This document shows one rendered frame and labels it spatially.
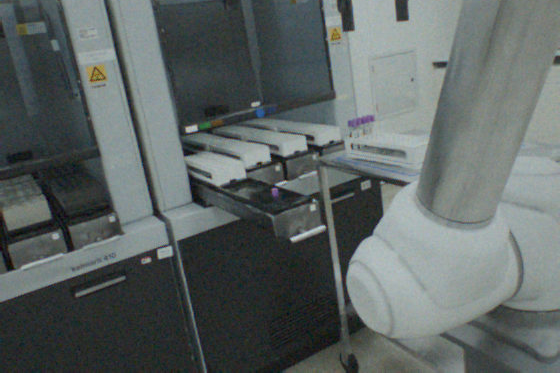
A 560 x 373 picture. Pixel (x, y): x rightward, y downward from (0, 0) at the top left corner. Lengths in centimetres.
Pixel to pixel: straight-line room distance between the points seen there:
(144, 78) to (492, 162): 118
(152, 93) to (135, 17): 22
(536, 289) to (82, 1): 130
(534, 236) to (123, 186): 116
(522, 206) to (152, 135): 112
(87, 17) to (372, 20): 231
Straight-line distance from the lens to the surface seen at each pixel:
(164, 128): 159
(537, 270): 80
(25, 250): 148
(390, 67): 359
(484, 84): 54
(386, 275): 65
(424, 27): 384
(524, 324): 88
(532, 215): 78
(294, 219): 123
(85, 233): 149
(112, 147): 156
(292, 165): 170
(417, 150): 136
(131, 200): 159
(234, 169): 151
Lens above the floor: 121
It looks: 15 degrees down
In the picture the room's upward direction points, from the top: 9 degrees counter-clockwise
